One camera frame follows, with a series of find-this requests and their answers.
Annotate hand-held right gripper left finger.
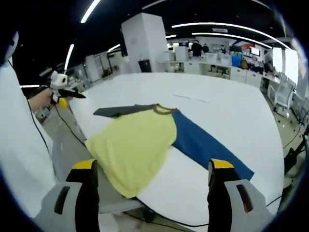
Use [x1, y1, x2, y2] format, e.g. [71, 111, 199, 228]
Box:
[32, 159, 100, 232]

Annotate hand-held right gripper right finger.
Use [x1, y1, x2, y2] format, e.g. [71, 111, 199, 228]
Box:
[207, 158, 274, 232]

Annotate yellow blue grey garment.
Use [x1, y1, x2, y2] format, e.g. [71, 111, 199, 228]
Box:
[84, 103, 255, 199]

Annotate person's left hand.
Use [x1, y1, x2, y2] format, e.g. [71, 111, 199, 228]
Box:
[36, 89, 54, 110]

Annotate white chest device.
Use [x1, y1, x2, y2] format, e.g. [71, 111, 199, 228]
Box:
[0, 30, 20, 66]

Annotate long curved ceiling light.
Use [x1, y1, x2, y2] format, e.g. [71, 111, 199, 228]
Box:
[81, 0, 101, 24]

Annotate black waste bin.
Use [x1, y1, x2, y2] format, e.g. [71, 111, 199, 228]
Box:
[138, 59, 153, 73]

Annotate white square pillar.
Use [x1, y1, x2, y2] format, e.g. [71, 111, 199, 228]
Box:
[120, 12, 169, 73]

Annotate white mesh office chair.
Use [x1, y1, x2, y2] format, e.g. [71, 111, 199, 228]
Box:
[268, 76, 296, 118]

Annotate white cabinet box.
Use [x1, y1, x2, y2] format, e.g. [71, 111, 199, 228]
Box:
[174, 46, 189, 61]

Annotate white counter cabinets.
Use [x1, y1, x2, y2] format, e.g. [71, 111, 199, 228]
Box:
[169, 60, 263, 87]

